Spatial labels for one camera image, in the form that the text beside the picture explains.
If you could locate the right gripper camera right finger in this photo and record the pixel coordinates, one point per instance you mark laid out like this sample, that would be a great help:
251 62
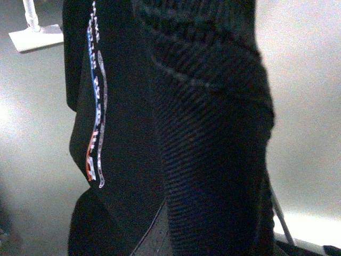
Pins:
281 248

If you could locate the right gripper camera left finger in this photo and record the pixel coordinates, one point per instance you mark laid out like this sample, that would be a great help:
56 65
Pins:
157 240

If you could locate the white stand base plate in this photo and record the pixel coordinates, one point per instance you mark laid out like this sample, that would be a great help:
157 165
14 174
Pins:
35 36

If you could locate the black t-shirt small logo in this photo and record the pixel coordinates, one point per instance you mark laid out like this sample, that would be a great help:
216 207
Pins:
172 105

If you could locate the wooden clothes hanger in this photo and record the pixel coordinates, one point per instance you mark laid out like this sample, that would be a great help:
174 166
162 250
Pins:
281 217

